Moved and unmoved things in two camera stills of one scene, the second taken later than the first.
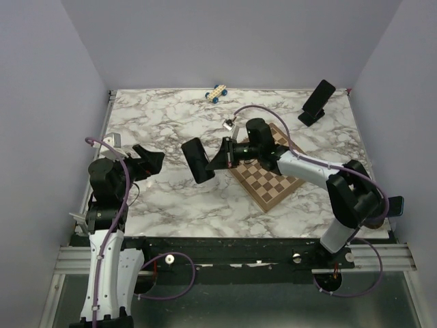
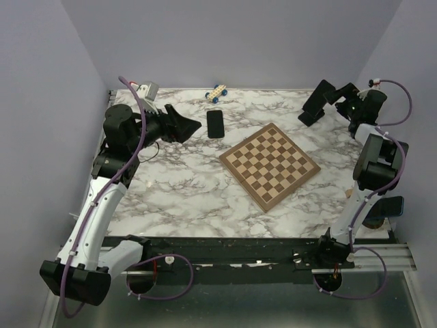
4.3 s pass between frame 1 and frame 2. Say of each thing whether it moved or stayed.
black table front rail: stayed
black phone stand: stayed
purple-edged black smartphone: stayed
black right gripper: moved
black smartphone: moved
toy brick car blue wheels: stayed
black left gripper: moved
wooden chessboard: stayed
